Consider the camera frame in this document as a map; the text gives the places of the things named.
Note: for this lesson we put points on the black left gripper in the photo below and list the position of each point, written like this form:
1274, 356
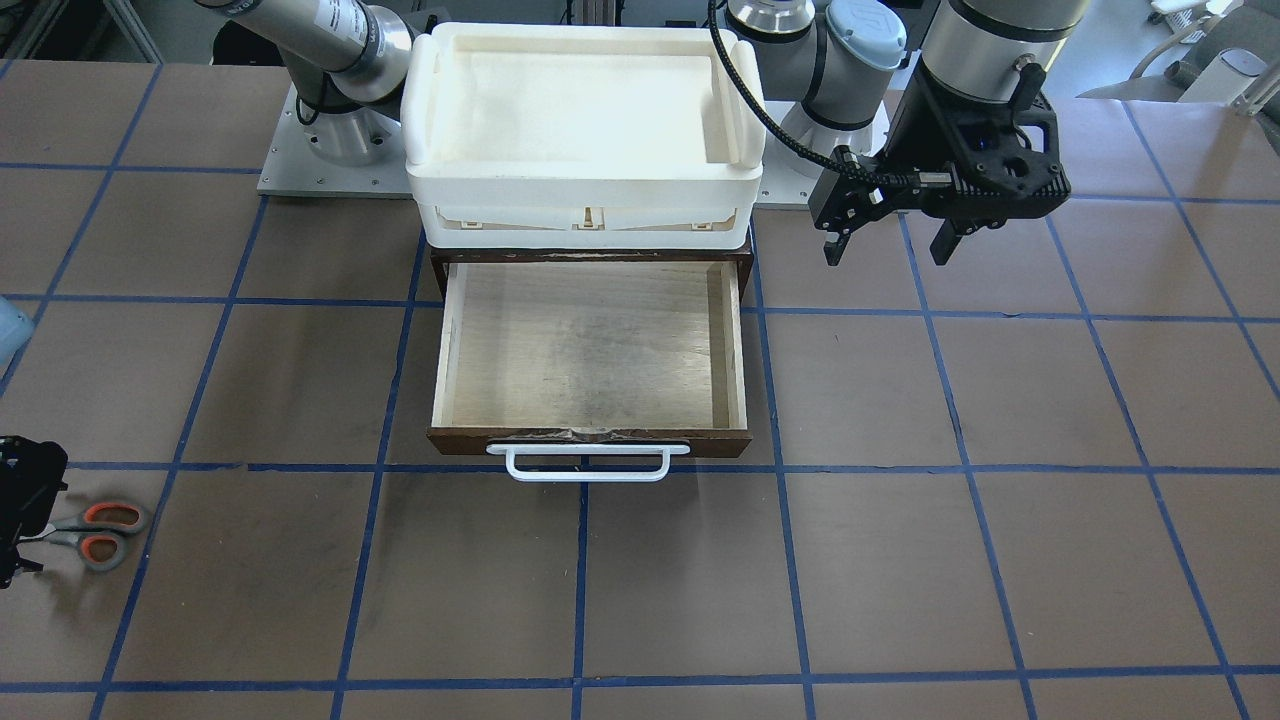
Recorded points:
912, 128

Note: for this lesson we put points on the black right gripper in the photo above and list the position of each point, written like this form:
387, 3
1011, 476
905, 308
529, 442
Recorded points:
22, 497

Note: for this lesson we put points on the grey orange handled scissors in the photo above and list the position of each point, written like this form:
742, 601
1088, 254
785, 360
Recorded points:
99, 533

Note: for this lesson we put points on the wooden drawer with white handle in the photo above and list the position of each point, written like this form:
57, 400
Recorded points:
605, 358

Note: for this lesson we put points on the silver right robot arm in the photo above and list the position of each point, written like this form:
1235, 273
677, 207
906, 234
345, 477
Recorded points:
358, 54

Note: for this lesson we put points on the white foam tray box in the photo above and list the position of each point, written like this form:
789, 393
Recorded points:
581, 137

